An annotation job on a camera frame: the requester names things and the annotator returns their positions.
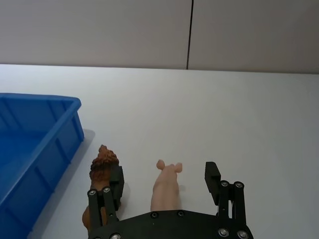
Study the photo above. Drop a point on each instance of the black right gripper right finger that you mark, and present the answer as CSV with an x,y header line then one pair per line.
x,y
225,196

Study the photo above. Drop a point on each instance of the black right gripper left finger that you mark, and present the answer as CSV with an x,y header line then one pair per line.
x,y
115,185

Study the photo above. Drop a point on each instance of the brown lion toy figure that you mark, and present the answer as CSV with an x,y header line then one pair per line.
x,y
102,171

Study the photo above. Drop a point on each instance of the pink pig toy figure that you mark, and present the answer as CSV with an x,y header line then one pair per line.
x,y
165,188

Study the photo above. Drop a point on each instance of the blue plastic bin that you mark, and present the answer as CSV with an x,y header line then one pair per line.
x,y
35,159

